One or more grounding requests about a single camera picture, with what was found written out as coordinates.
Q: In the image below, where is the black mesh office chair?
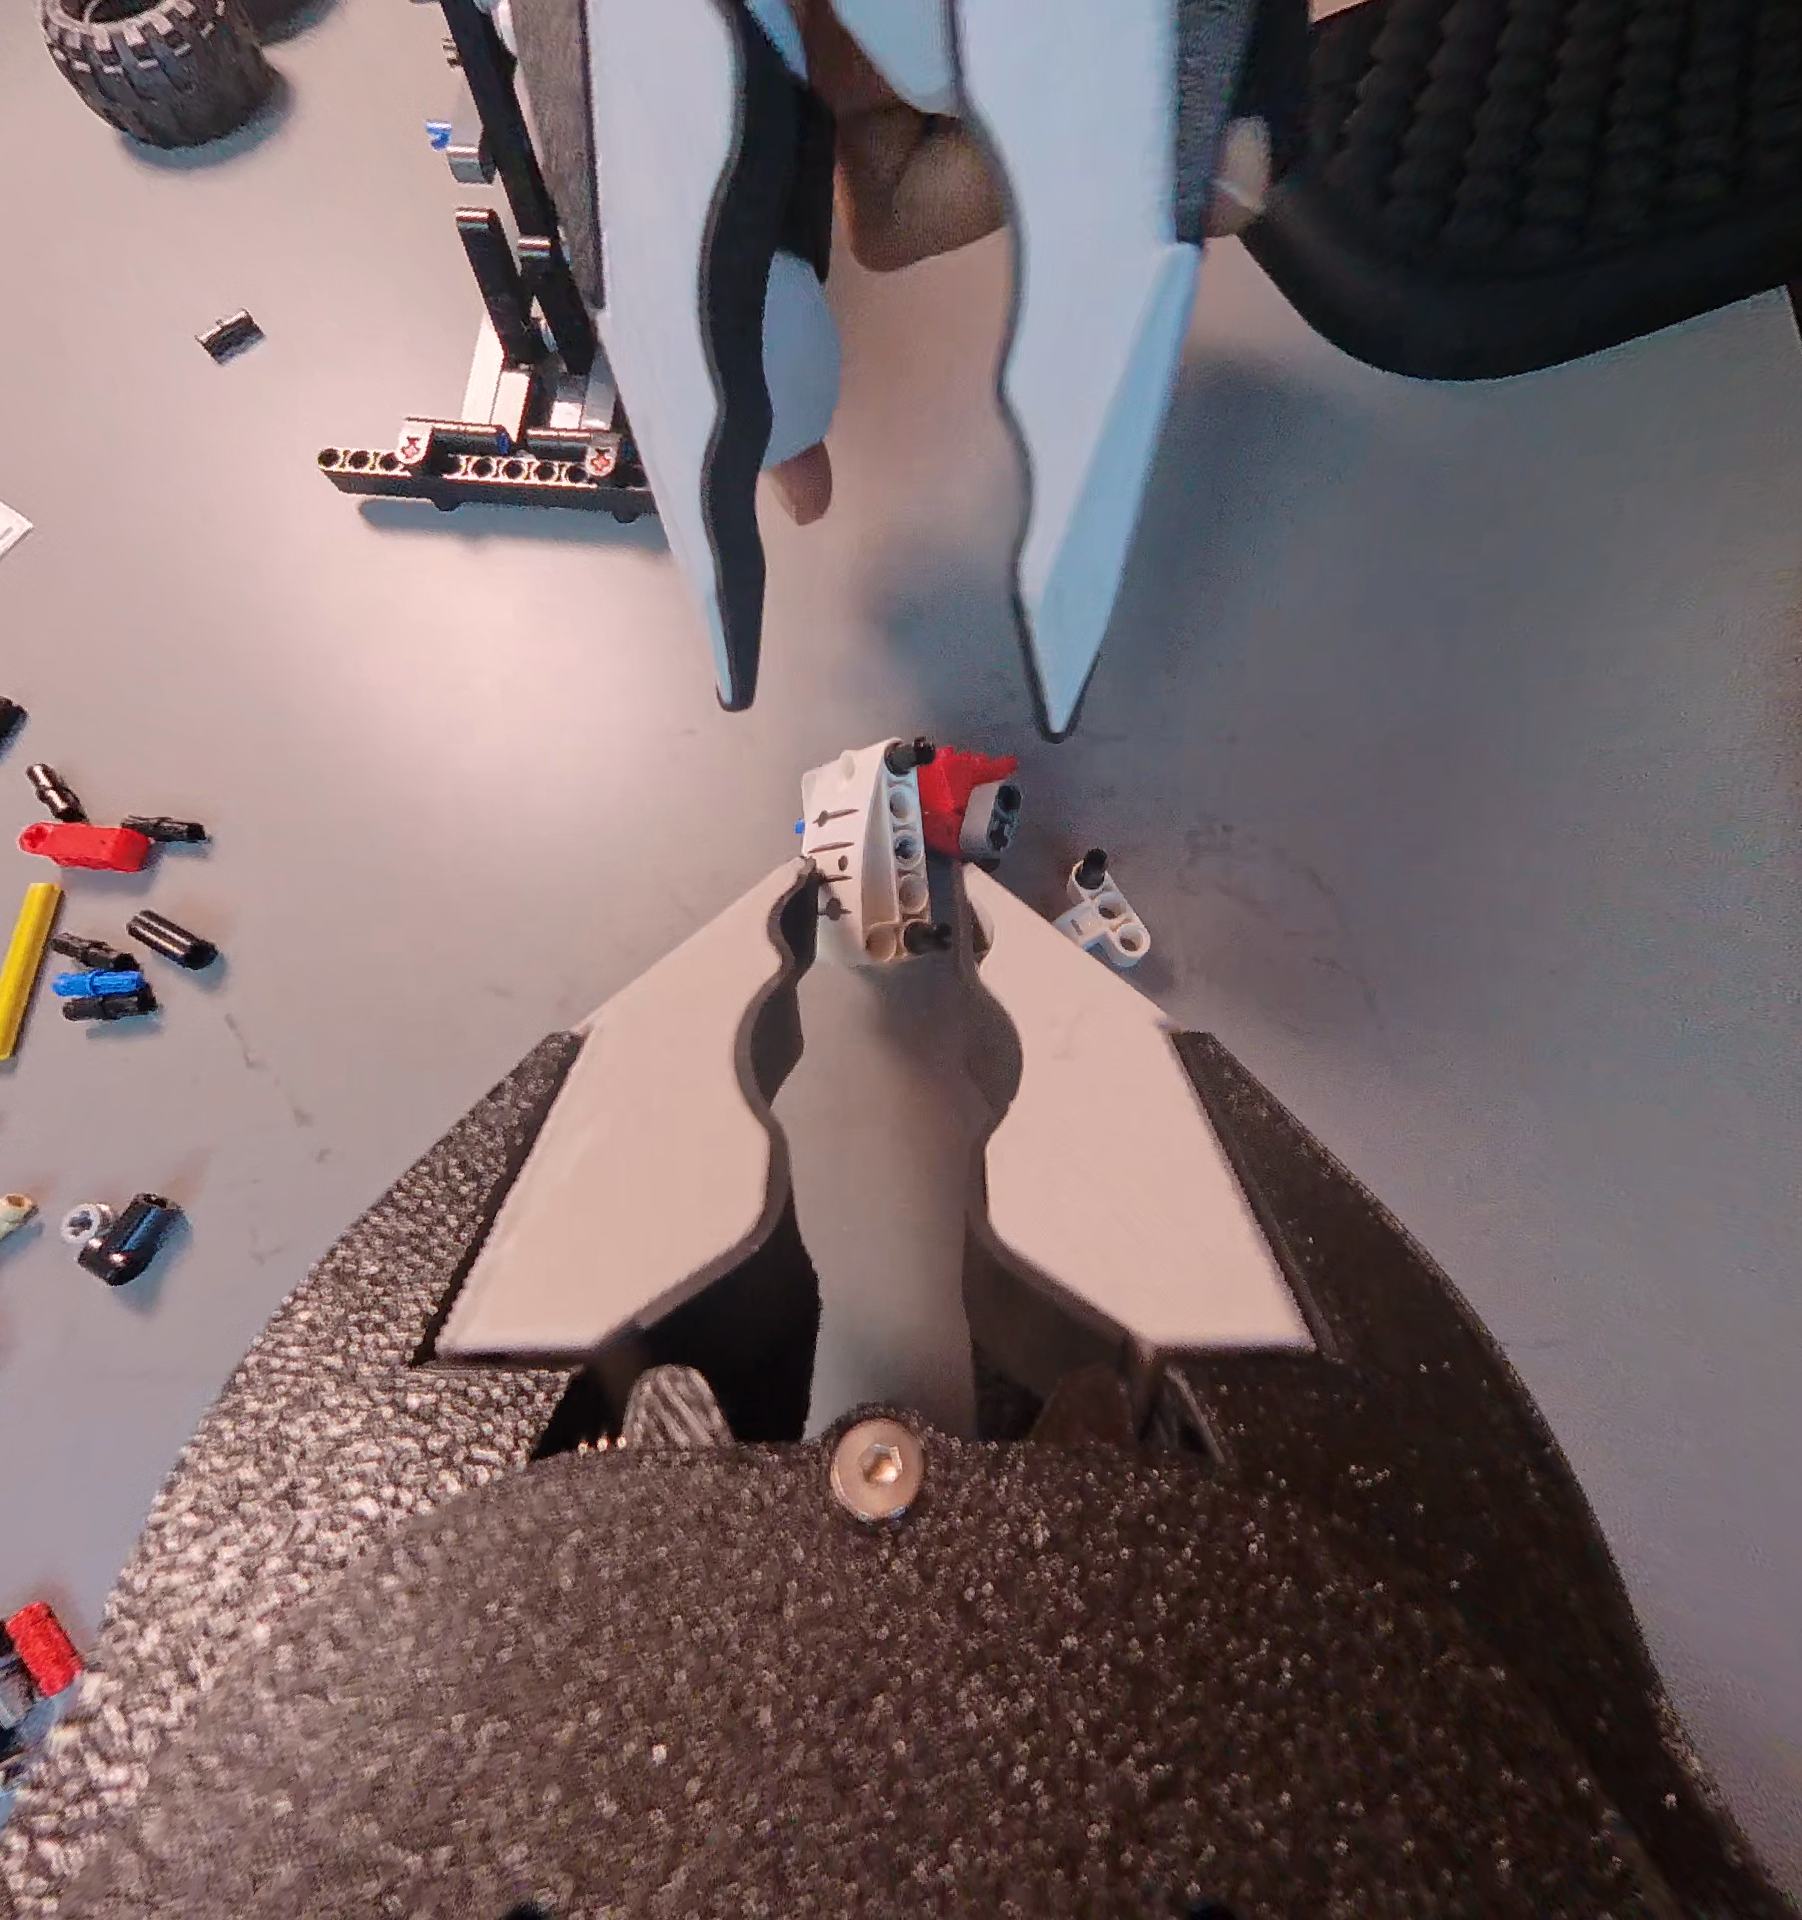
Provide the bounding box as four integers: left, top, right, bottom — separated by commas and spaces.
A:
1237, 0, 1802, 385

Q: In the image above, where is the black toy tyre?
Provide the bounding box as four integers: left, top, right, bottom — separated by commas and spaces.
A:
42, 0, 280, 153

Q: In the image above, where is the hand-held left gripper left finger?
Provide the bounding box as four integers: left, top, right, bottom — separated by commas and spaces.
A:
430, 879, 829, 1434

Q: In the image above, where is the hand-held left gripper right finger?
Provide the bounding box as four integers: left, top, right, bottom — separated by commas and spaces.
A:
960, 884, 1321, 1434

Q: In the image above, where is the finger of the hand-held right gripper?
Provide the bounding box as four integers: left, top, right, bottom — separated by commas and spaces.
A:
947, 0, 1201, 743
588, 0, 840, 714

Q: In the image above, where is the partly built toy brick vehicle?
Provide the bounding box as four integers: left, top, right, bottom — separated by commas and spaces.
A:
315, 0, 664, 516

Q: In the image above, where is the white three-hole brick connector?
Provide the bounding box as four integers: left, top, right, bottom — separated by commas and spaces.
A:
1054, 855, 1156, 972

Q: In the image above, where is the person's right hand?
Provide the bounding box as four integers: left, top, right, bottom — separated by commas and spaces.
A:
774, 102, 1014, 534

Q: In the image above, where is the grey desk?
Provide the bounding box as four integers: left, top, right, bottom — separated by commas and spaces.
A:
0, 0, 1802, 1895

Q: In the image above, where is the red white black brick subassembly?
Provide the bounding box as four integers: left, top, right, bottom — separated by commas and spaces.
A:
793, 732, 1024, 966

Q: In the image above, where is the pile of small toy bricks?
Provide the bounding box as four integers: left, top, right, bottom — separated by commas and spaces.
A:
0, 765, 224, 1813

